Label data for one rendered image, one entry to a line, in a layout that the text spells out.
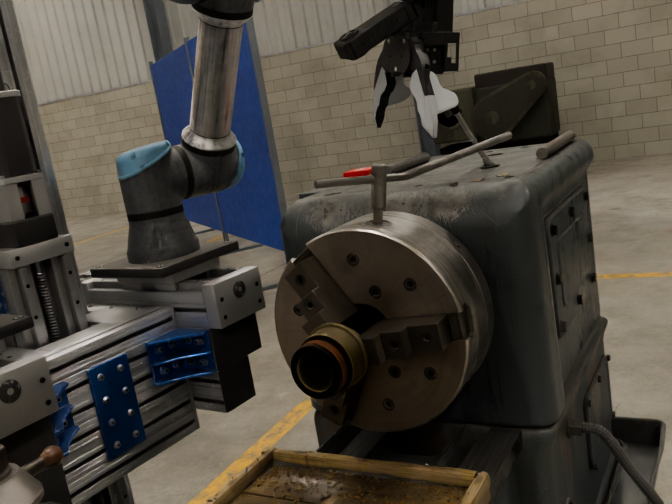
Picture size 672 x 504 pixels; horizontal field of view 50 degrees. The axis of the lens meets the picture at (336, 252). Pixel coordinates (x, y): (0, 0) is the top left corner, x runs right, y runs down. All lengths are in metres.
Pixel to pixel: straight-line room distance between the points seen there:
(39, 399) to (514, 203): 0.76
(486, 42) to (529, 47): 0.64
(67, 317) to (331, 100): 10.94
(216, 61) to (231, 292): 0.45
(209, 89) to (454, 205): 0.59
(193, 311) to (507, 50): 10.02
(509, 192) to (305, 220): 0.36
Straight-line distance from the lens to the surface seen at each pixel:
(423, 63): 0.98
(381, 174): 1.01
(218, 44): 1.43
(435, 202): 1.14
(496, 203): 1.10
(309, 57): 12.41
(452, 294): 0.97
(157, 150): 1.49
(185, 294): 1.44
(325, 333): 0.95
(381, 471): 1.07
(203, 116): 1.50
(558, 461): 1.28
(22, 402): 1.16
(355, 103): 12.07
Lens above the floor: 1.41
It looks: 11 degrees down
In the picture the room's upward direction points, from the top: 10 degrees counter-clockwise
